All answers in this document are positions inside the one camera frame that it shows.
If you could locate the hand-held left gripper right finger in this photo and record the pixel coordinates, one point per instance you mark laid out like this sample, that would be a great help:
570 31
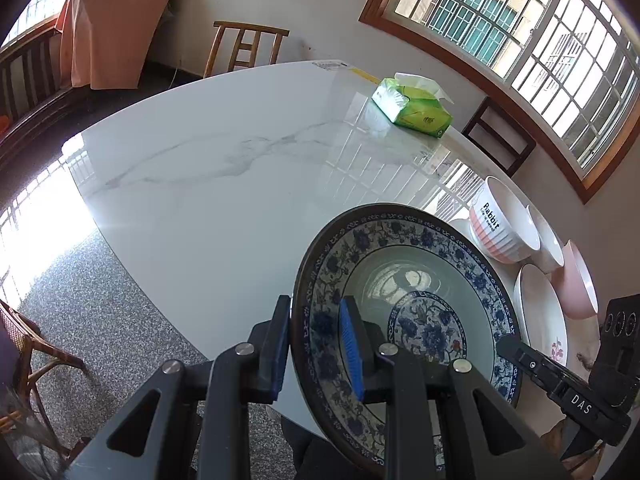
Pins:
352 355

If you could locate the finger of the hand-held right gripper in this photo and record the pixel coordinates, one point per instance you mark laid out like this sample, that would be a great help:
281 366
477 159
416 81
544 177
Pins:
575 400

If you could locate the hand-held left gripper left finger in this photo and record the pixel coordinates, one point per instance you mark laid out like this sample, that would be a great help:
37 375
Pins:
280 355

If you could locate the blue floral patterned plate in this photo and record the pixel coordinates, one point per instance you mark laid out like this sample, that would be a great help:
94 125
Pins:
380 270

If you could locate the white plate with pink flowers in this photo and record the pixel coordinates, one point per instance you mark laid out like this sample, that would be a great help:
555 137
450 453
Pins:
537 305

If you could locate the small white bowl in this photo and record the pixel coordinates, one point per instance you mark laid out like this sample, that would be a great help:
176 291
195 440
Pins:
547 250

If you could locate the white pink ribbed bowl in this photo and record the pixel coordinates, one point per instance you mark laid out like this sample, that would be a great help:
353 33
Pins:
500 245

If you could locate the dark wooden chair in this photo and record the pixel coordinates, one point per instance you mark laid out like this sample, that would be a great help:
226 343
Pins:
520 152

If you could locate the green tissue box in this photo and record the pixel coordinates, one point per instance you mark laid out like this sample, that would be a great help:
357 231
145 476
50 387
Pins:
410 110

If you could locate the rattan chair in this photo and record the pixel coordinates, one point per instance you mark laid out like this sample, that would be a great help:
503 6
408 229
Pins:
20 340

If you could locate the white table edge label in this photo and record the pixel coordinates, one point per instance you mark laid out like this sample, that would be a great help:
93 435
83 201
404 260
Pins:
330 64

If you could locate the light wooden chair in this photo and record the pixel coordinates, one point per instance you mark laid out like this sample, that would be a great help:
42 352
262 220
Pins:
220 45

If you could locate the wooden framed grille window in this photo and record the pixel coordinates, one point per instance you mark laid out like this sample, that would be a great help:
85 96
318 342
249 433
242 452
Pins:
500 15

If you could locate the orange curtain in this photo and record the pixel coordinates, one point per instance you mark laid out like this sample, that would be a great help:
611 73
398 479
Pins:
110 35

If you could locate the dark wooden bench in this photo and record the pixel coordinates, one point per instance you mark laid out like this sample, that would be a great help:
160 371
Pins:
30 70

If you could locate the bright grille window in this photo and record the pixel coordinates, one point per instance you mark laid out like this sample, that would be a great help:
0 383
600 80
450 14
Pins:
45 0

